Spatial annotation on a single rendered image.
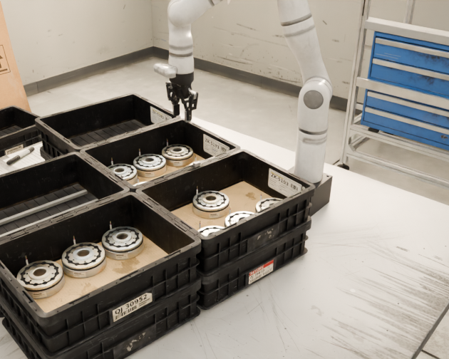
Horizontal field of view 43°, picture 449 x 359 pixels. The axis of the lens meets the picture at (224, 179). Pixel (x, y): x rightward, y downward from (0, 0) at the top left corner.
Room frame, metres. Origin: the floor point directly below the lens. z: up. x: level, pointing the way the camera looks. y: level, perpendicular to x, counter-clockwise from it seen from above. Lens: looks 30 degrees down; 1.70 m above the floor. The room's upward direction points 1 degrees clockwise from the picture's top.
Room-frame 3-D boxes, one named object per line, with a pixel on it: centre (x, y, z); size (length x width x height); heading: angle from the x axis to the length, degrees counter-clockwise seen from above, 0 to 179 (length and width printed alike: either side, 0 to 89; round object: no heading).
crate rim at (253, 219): (1.32, -0.01, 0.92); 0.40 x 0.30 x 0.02; 132
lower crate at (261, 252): (1.32, -0.01, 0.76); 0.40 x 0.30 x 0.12; 132
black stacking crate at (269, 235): (1.32, -0.01, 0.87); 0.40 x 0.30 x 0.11; 132
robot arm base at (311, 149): (1.62, -0.27, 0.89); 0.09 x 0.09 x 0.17; 51
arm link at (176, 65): (1.63, 0.15, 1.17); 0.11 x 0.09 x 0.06; 131
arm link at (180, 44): (1.65, 0.14, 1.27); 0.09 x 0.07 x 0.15; 9
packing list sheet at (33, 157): (1.94, 0.65, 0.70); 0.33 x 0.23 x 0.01; 142
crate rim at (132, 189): (1.54, 0.19, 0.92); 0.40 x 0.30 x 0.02; 132
